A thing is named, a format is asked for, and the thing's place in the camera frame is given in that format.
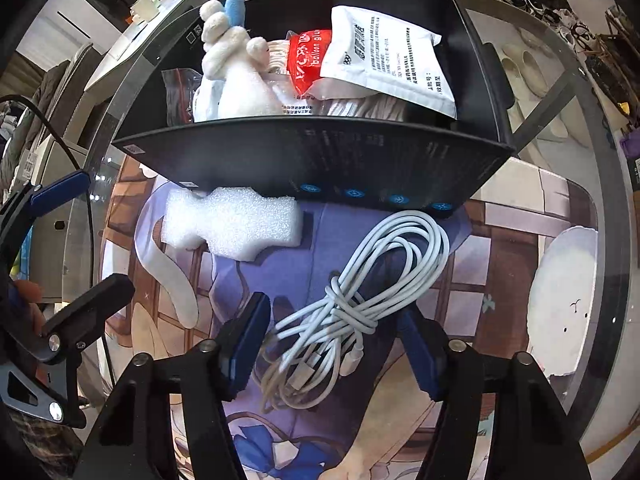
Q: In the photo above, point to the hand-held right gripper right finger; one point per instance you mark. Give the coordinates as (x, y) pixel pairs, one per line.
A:
(420, 355)

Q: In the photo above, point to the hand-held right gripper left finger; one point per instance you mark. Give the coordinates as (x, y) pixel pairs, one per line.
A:
(247, 345)

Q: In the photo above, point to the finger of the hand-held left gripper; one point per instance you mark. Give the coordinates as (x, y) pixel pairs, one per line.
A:
(95, 305)
(60, 189)

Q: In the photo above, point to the black cardboard box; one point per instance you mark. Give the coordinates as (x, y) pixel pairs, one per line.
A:
(350, 160)

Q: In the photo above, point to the white plush toy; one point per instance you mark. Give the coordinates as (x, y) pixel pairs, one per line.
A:
(240, 85)

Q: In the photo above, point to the red glue packet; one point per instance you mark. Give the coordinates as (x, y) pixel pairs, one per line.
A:
(307, 65)

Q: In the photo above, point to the white printed packet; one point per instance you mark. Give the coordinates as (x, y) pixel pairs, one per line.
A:
(385, 60)

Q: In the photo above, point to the person's left hand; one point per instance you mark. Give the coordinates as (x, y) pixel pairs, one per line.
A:
(27, 292)

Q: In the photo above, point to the dark jacket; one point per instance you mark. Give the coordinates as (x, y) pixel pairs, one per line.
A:
(50, 100)

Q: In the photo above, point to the printed table mat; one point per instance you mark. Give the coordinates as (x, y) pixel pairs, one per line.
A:
(475, 260)

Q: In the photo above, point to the white foam piece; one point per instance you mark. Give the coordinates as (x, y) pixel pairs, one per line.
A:
(235, 220)

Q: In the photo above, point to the white coffee table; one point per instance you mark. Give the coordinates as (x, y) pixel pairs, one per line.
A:
(150, 45)

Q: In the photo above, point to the white cup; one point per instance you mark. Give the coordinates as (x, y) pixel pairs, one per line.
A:
(145, 9)

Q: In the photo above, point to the purple bag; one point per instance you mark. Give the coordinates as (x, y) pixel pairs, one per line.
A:
(631, 142)

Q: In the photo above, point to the shoe rack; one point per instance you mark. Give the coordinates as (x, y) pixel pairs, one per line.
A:
(615, 70)

